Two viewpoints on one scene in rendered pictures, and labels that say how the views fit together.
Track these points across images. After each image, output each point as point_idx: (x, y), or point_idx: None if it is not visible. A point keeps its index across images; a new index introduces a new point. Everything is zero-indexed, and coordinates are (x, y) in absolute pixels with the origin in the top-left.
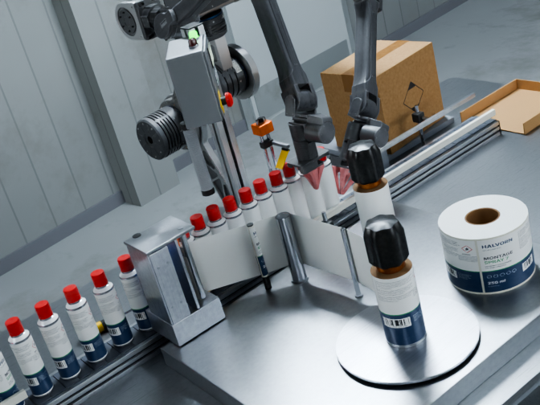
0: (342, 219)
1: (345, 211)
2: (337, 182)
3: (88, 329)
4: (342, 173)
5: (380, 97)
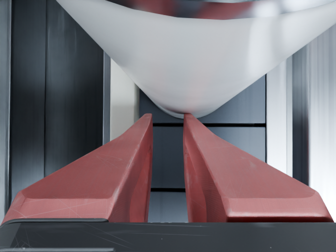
0: (103, 58)
1: (139, 110)
2: (190, 149)
3: None
4: (67, 173)
5: None
